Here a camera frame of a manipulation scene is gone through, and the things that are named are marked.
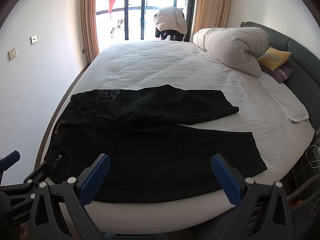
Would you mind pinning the black balcony door frame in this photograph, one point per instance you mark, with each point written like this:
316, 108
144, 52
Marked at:
119, 20

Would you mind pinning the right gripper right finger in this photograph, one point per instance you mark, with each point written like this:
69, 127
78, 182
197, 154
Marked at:
262, 210

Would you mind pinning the left beige curtain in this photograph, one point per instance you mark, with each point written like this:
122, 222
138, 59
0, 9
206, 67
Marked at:
89, 29

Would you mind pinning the white bed with sheet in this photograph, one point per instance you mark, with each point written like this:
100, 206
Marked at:
135, 66

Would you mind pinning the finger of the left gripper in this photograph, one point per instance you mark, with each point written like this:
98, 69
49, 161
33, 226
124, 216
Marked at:
39, 174
8, 161

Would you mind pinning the purple cushion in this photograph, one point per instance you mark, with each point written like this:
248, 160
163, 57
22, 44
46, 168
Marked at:
280, 74

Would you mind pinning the right beige curtain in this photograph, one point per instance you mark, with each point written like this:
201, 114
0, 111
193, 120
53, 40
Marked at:
210, 14

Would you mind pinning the black denim pants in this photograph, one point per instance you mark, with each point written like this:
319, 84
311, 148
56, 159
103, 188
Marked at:
158, 154

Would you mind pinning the wall socket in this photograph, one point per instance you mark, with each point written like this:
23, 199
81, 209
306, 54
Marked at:
33, 39
12, 53

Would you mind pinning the rolled white duvet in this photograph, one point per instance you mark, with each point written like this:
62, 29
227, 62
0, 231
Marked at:
234, 47

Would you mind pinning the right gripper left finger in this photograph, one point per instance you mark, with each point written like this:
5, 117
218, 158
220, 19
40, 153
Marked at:
47, 220

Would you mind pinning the beige curtain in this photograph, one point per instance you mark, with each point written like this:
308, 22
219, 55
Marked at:
89, 29
210, 14

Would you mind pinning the yellow cushion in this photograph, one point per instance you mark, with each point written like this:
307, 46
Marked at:
273, 58

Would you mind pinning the lower wall socket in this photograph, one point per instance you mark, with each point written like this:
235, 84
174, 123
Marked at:
12, 53

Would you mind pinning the dark grey headboard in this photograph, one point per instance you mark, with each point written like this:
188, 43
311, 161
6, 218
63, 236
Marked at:
304, 82

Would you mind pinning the upper wall socket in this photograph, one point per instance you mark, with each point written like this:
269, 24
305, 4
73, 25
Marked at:
33, 39

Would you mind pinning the folded white cloth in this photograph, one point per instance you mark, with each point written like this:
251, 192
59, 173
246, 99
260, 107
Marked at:
289, 103

